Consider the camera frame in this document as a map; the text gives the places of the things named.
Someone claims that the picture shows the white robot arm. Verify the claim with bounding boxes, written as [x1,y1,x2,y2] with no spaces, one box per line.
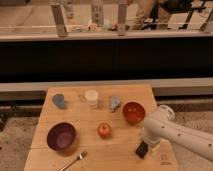
[143,105,213,162]

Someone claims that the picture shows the red bowl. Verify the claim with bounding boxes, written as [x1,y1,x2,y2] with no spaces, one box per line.
[122,102,146,125]

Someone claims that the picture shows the purple bowl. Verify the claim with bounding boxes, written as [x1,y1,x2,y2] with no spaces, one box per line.
[47,122,76,151]

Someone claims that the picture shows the grey blue small object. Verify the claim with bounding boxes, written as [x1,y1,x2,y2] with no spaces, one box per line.
[109,96,121,112]

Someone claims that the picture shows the white cup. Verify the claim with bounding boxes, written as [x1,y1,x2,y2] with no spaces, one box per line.
[84,90,99,106]

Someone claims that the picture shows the red apple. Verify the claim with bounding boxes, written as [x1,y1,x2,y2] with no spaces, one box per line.
[97,123,112,139]

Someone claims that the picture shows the blue cup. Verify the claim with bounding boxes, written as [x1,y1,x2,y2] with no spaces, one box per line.
[52,94,65,109]

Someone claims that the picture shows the silver metal fork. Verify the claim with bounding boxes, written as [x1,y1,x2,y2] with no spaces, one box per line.
[58,151,88,171]

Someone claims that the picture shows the person in beige trousers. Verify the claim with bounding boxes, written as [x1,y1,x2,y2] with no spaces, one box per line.
[131,0,171,30]

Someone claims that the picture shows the black office chair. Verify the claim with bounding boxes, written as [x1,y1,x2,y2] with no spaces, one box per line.
[150,0,213,29]

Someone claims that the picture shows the grey railing post middle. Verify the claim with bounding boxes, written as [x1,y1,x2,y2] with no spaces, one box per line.
[91,0,104,26]

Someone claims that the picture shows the grey railing post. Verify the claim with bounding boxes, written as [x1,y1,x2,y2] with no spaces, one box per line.
[117,0,127,36]
[51,4,67,37]
[91,0,104,26]

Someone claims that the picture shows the grey railing post right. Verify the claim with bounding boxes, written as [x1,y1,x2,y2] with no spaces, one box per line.
[117,0,127,36]

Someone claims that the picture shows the grey railing post left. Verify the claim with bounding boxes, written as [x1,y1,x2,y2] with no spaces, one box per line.
[51,4,67,37]

